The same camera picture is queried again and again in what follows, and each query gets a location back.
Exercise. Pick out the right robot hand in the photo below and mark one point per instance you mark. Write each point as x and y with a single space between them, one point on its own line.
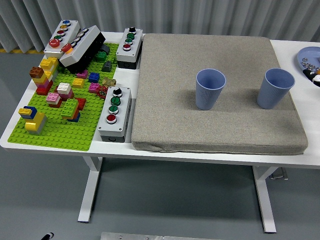
312 75

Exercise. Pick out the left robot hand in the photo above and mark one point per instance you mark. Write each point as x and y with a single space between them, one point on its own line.
48 236

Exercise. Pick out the blue ribbed cup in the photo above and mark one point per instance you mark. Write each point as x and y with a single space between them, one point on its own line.
208 95
272 95

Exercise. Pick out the blue plate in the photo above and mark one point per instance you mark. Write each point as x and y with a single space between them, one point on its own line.
308 53

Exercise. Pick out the white table leg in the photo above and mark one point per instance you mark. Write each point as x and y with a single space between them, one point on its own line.
266 200
90 190

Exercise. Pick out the grey metal plate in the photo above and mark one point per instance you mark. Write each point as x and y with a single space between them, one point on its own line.
130 236

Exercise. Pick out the green brick baseplate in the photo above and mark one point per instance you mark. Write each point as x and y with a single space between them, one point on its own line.
57 130

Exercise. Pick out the blue yellow grey brick stack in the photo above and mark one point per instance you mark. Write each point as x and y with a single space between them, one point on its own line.
33 121

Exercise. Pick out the green orange brick stack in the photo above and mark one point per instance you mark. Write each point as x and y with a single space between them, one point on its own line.
71 108

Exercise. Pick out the four-button grey control box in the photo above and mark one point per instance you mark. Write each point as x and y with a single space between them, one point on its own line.
128 47
113 117

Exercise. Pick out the pink white red brick stack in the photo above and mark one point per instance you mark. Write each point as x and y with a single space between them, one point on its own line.
53 99

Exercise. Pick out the grey-brown mat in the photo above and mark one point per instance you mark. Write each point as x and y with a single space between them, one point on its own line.
175 100

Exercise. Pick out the grey curtain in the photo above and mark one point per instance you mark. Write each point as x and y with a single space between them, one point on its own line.
175 15

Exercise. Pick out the red valve handwheel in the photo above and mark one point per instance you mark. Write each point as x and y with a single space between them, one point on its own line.
102 92

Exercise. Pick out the magenta brick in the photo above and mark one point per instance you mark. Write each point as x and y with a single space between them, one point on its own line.
82 74
94 88

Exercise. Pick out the brown yellow red brick tower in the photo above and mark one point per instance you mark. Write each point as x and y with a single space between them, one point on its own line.
41 80

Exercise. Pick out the brass valve fitting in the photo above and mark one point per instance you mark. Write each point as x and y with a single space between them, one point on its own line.
109 82

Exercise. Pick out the yellow white brick stack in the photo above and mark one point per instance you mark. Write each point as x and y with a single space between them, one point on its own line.
50 65

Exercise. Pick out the grey sloped brick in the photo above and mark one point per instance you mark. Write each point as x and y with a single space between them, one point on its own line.
107 67

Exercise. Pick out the dark green brick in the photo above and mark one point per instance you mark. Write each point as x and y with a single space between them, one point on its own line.
100 56

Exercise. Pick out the yellow floor tape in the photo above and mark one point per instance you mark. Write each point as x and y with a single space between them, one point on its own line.
22 51

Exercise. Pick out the white control box black base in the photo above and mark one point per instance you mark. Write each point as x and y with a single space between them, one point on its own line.
82 47

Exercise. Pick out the dark grey arch brick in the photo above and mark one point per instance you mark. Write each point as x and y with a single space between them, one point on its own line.
106 49

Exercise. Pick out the five-button white control box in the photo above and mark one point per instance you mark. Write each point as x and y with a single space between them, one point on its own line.
62 35

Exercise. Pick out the metal bracket under table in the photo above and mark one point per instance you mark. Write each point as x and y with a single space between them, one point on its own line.
278 175

